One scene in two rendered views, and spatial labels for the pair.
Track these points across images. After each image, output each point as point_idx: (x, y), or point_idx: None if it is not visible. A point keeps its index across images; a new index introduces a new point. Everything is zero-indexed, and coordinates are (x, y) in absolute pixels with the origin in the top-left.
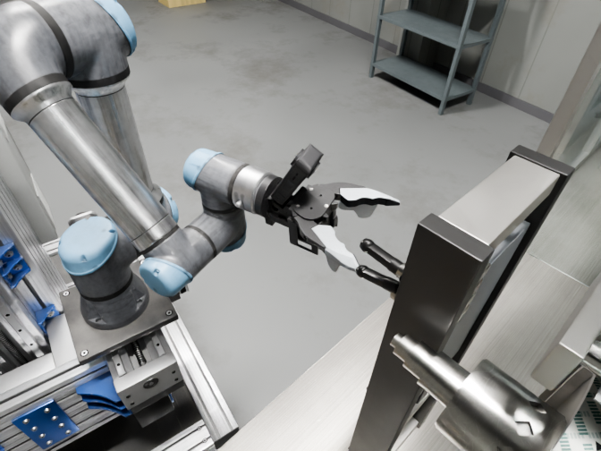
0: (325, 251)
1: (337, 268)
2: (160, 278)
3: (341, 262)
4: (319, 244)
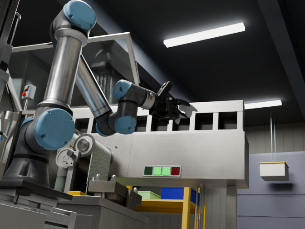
0: (3, 134)
1: (1, 140)
2: (0, 136)
3: (5, 136)
4: (2, 132)
